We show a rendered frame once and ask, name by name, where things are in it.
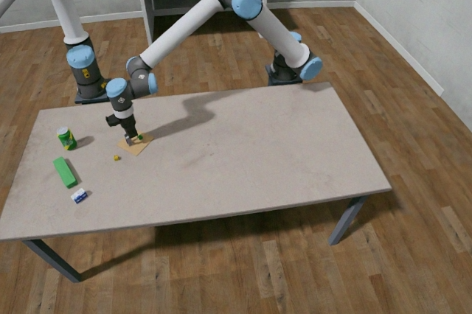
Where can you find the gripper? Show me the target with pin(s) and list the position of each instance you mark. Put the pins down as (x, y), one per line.
(129, 125)

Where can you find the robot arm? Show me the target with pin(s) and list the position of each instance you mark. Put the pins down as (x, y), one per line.
(177, 30)
(60, 0)

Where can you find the tan mat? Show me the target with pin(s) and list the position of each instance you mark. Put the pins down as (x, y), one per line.
(138, 147)

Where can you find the green drink can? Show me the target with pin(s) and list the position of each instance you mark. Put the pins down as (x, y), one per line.
(67, 140)

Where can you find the green block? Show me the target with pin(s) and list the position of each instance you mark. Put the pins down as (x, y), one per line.
(65, 172)

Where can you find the blue and white box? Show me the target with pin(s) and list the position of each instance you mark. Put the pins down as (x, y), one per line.
(79, 196)

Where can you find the beige table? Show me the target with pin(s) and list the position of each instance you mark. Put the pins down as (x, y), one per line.
(184, 199)

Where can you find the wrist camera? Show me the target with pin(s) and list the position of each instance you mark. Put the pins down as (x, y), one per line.
(111, 121)

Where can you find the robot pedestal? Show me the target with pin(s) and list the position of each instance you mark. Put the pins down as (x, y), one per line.
(92, 100)
(284, 81)

